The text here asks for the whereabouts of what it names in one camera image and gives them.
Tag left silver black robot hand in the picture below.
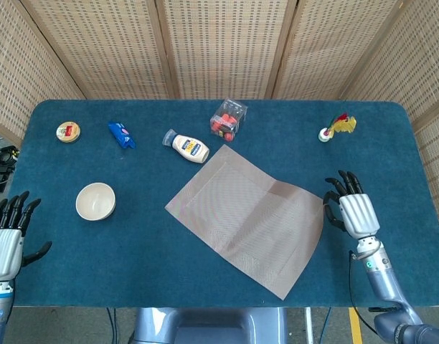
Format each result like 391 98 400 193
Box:
0 190 53 282

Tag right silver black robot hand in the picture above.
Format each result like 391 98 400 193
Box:
322 170 381 239

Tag white ceramic bowl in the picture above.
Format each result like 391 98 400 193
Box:
75 182 117 222

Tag grey-brown woven placemat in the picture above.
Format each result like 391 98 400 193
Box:
164 143 325 301

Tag colourful feather shuttlecock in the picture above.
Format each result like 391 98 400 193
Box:
318 113 358 143

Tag metal table leg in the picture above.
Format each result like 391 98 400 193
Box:
304 307 314 344

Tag blue table cloth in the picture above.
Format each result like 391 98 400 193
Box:
0 99 439 309

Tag round yellow tin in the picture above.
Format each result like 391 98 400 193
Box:
55 121 82 144

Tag clear box with orange pieces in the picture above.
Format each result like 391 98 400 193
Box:
209 98 249 143

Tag blue snack packet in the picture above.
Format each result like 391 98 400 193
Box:
108 121 137 150

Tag mayonnaise squeeze bottle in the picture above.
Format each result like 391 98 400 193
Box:
162 128 210 165

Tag grey-blue robot torso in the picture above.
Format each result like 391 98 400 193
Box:
133 307 288 344

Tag woven wooden folding screen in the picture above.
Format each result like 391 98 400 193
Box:
0 0 439 234

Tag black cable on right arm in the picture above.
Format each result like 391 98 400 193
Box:
348 249 377 333

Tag black cables on floor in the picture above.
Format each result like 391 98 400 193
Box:
0 145 20 194

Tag blue cable under table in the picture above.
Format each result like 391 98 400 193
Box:
106 307 118 344
318 307 334 344

